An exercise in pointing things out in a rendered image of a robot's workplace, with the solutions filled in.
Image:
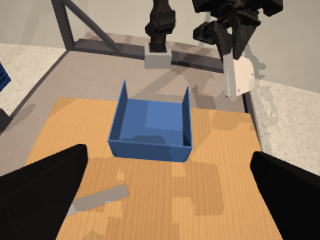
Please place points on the grey flat bar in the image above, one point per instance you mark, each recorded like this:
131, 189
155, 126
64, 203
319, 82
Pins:
98, 199

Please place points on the blue open-top tray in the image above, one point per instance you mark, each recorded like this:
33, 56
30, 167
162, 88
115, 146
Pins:
151, 122

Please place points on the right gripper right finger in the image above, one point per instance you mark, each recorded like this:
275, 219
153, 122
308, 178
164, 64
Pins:
291, 194

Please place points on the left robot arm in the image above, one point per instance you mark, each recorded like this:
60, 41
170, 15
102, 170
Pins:
162, 22

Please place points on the black metal overhead frame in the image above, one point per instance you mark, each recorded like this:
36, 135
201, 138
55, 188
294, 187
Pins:
65, 29

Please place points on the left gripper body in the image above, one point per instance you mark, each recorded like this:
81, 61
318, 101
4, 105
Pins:
223, 11

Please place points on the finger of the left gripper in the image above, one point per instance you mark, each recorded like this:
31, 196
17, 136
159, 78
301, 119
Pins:
223, 41
243, 27

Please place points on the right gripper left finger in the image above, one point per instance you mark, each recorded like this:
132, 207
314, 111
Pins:
35, 199

